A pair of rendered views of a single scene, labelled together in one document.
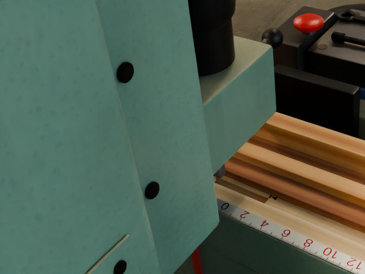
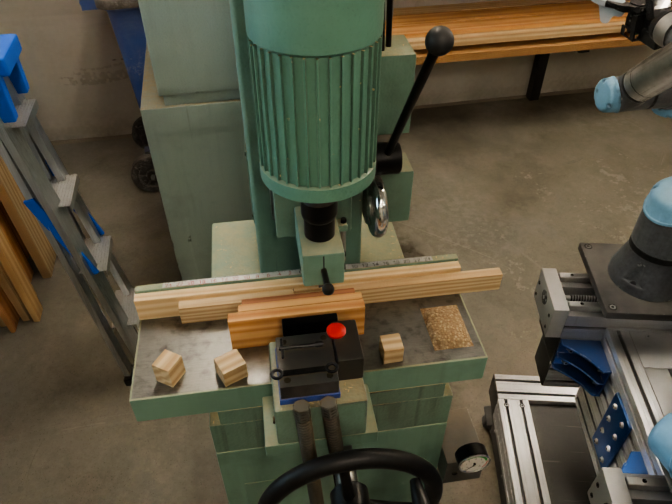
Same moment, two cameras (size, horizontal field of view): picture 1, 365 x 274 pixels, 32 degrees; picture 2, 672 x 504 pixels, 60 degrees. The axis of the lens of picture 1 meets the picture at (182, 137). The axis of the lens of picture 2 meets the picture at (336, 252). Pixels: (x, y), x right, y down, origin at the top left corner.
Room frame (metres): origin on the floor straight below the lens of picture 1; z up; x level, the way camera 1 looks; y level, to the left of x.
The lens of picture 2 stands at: (0.92, -0.62, 1.70)
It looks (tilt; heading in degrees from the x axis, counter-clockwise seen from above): 41 degrees down; 127
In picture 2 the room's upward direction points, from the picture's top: straight up
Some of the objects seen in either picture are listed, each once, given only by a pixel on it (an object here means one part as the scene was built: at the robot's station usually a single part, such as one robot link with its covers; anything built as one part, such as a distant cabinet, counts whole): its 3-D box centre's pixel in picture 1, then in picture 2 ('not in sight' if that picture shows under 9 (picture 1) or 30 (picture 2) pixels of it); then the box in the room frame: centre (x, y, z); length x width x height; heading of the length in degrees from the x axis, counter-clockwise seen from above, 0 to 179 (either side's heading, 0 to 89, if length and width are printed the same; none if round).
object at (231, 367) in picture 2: not in sight; (231, 367); (0.42, -0.24, 0.92); 0.04 x 0.04 x 0.03; 70
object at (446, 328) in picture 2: not in sight; (446, 323); (0.65, 0.06, 0.91); 0.10 x 0.07 x 0.02; 136
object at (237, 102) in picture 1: (193, 118); (319, 246); (0.42, -0.01, 1.03); 0.14 x 0.07 x 0.09; 136
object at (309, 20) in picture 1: (308, 22); (336, 330); (0.56, -0.14, 1.02); 0.03 x 0.03 x 0.01
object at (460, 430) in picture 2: not in sight; (456, 445); (0.72, 0.06, 0.58); 0.12 x 0.08 x 0.08; 136
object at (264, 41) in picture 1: (258, 50); (326, 279); (0.49, -0.08, 1.04); 0.06 x 0.02 x 0.02; 136
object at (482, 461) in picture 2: not in sight; (470, 458); (0.77, 0.01, 0.65); 0.06 x 0.04 x 0.08; 46
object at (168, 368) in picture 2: not in sight; (169, 368); (0.34, -0.31, 0.92); 0.04 x 0.03 x 0.04; 103
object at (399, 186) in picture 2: not in sight; (386, 188); (0.41, 0.21, 1.02); 0.09 x 0.07 x 0.12; 46
